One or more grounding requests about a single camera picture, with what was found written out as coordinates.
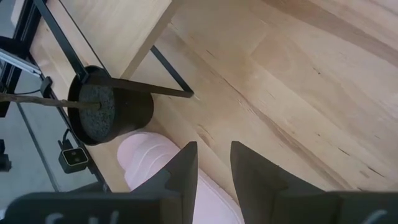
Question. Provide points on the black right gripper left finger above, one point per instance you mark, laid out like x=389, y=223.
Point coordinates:
x=180, y=174

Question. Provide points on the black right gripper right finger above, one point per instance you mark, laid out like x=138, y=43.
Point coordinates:
x=264, y=193

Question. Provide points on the wooden shelf with black frame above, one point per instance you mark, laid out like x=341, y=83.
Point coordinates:
x=118, y=28

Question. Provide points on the black plastic flower pot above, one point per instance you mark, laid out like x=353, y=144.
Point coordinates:
x=130, y=112

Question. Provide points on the silver aluminium bar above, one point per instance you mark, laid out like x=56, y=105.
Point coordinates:
x=18, y=62

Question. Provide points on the small black table camera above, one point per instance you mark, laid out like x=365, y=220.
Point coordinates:
x=74, y=157

